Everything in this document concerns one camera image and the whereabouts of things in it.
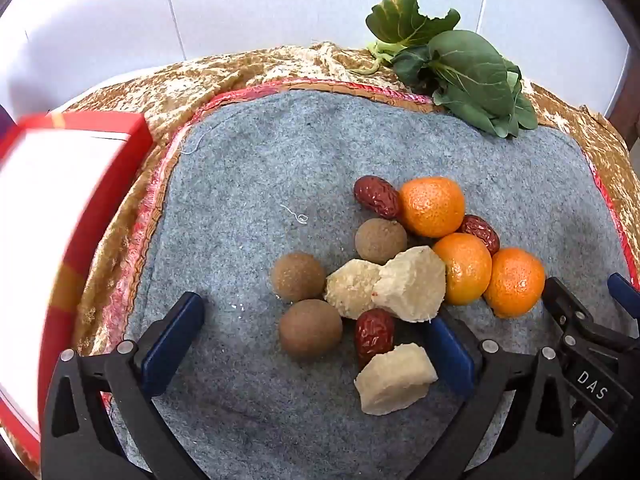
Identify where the red cardboard box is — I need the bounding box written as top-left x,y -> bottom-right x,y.
0,112 -> 153,453

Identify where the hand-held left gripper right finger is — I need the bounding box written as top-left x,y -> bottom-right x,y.
422,310 -> 576,480

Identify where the dark wooden chair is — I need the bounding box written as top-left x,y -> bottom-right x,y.
606,80 -> 640,153

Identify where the gold velvet cloth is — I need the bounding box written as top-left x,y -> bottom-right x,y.
0,42 -> 640,480

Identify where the grey felt mat red trim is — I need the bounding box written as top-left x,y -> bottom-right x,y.
107,80 -> 640,480

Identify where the large pale cake chunk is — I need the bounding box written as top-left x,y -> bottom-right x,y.
371,246 -> 447,323

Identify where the red date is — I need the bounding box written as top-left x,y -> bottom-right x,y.
459,215 -> 501,256
355,308 -> 397,371
353,175 -> 401,219

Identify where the leafy green vegetable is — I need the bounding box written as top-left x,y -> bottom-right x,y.
365,0 -> 540,138

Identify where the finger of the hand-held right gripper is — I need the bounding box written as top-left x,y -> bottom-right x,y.
606,273 -> 640,320
542,276 -> 640,356

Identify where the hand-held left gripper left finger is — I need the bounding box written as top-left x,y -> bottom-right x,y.
42,291 -> 206,480

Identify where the orange mandarin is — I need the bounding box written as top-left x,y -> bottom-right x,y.
400,176 -> 466,238
432,233 -> 493,306
484,248 -> 546,318

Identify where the brown longan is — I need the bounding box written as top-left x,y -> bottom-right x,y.
270,252 -> 327,302
279,299 -> 344,359
356,218 -> 408,265

